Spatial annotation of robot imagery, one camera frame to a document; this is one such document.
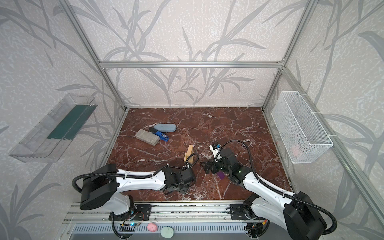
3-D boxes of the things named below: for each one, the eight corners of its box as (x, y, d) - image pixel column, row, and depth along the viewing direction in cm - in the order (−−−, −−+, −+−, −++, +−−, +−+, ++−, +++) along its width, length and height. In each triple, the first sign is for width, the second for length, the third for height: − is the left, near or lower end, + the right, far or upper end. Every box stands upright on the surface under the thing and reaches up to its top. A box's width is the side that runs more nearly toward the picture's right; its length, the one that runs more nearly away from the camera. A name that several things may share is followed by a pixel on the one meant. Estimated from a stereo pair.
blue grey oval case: (154, 132, 108) (153, 129, 105) (156, 126, 111) (155, 123, 108) (175, 132, 108) (175, 129, 105) (176, 126, 111) (175, 123, 108)
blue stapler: (149, 133, 107) (147, 129, 104) (152, 130, 109) (150, 126, 106) (166, 143, 102) (165, 139, 99) (169, 139, 104) (168, 136, 101)
